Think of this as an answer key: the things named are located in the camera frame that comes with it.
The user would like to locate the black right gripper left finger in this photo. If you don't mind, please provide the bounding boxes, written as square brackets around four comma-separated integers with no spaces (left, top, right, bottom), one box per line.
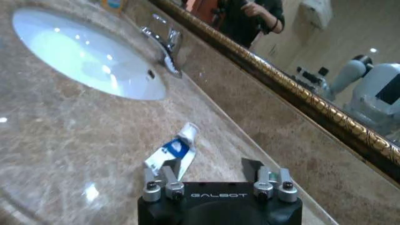
[142,165,186,203]

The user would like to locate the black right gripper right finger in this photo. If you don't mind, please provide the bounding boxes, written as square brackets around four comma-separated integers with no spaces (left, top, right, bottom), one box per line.
[242,157,300,203]

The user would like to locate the chrome sink faucet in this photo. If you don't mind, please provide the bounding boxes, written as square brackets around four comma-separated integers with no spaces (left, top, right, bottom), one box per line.
[140,13,184,79]

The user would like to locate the white oval sink basin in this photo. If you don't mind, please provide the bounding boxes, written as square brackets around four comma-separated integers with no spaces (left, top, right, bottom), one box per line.
[11,7,167,101]

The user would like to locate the crumpled white blue toothpaste tube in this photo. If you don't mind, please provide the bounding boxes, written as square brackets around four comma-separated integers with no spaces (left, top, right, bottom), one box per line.
[143,122,200,181]

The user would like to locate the mirror with gold ornate frame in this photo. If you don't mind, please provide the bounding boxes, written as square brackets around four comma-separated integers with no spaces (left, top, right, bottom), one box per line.
[150,0,400,185]

